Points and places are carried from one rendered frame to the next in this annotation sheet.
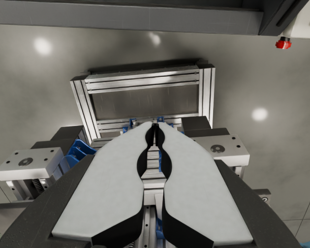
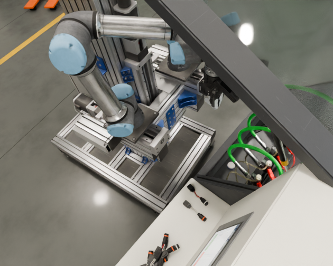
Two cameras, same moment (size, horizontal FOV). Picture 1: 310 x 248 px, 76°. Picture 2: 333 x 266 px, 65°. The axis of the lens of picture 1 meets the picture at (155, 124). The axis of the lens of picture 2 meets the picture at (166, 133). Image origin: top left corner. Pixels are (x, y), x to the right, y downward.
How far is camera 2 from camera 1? 1.05 m
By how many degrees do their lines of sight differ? 22
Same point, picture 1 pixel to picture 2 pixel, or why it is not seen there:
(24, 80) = (232, 111)
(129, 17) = (228, 142)
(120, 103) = (182, 145)
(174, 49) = not seen: hidden behind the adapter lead
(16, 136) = not seen: hidden behind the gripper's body
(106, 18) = (232, 136)
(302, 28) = (192, 181)
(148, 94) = (175, 164)
